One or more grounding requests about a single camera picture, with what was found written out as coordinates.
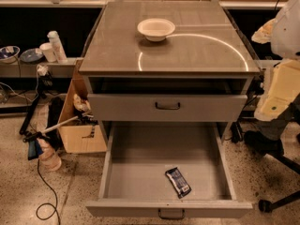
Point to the white power adapter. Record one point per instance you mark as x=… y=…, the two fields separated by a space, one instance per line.
x=42 y=70

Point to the open grey middle drawer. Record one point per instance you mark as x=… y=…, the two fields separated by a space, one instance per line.
x=134 y=183

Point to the crumpled paper in box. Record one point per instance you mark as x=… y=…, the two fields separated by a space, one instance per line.
x=80 y=104

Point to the cardboard box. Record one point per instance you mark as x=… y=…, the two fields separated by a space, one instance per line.
x=79 y=136

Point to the white paper bowl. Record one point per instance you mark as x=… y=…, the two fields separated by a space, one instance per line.
x=156 y=29

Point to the white cylindrical can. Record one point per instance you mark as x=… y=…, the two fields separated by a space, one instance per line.
x=57 y=47

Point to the blue patterned bowl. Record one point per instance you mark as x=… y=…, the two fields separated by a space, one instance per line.
x=9 y=54

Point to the dark blue rxbar wrapper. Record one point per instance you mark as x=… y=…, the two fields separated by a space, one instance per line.
x=179 y=182

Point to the blue plate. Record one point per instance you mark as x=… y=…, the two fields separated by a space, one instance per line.
x=32 y=56

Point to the clear plastic bottle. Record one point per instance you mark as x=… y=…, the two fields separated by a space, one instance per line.
x=49 y=157

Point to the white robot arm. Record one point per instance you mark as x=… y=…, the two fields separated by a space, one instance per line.
x=285 y=40

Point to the grabber tool with blue handle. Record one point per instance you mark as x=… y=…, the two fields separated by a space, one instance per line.
x=31 y=137

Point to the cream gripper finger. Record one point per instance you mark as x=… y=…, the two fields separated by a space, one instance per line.
x=264 y=33
x=281 y=87

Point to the white paper cup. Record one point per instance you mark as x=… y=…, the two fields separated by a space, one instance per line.
x=48 y=52

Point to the person leg in jeans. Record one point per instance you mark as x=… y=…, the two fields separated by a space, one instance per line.
x=273 y=129

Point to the grey drawer cabinet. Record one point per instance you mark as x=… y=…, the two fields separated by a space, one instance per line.
x=203 y=56

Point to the closed grey top drawer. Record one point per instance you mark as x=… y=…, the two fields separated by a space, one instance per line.
x=167 y=108

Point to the black shoe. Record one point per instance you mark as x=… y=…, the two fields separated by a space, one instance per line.
x=262 y=144

